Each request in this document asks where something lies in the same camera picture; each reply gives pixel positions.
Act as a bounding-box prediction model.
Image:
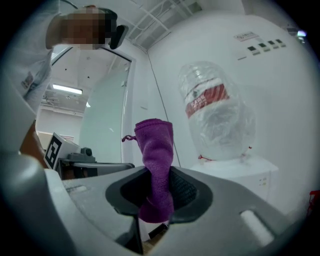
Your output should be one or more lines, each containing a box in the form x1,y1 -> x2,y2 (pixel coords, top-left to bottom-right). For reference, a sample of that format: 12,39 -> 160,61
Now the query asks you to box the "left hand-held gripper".
43,132 -> 136,180

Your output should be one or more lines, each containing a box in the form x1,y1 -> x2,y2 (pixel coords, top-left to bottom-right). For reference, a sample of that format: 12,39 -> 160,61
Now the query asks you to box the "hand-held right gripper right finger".
153,166 -> 303,256

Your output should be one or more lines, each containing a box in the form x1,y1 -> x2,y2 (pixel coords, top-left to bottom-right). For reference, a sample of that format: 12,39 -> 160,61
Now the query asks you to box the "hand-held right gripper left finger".
0,152 -> 153,256

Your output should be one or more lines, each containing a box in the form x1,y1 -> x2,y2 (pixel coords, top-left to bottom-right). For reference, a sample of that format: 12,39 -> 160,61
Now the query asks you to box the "purple cleaning cloth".
121,118 -> 175,223

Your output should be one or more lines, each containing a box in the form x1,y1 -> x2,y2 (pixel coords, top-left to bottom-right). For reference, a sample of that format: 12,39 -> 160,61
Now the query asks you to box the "person's left forearm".
19,122 -> 50,168

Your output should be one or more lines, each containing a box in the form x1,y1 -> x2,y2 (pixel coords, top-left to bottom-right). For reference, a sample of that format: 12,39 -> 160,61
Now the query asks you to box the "bagged clear water jug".
177,60 -> 257,161

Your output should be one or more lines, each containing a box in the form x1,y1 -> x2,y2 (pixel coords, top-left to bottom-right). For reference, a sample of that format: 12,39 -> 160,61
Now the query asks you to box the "frosted glass door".
79,59 -> 132,165

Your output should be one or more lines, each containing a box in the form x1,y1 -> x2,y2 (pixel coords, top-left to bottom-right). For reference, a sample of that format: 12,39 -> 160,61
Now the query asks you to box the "long ceiling light tube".
52,83 -> 83,95

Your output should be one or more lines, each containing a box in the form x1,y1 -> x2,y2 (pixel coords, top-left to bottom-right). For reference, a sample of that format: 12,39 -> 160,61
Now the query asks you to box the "person's head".
46,6 -> 118,51

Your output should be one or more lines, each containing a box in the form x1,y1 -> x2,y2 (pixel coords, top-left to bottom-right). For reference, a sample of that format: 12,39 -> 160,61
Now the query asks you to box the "red plastic string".
197,146 -> 253,163

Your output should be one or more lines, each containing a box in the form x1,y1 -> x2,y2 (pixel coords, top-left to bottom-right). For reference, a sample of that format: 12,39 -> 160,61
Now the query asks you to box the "thin grey wall cable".
146,51 -> 182,167

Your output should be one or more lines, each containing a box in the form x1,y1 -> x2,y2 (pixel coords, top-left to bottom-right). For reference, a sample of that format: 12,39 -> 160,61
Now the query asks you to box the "black head-worn camera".
108,24 -> 130,50

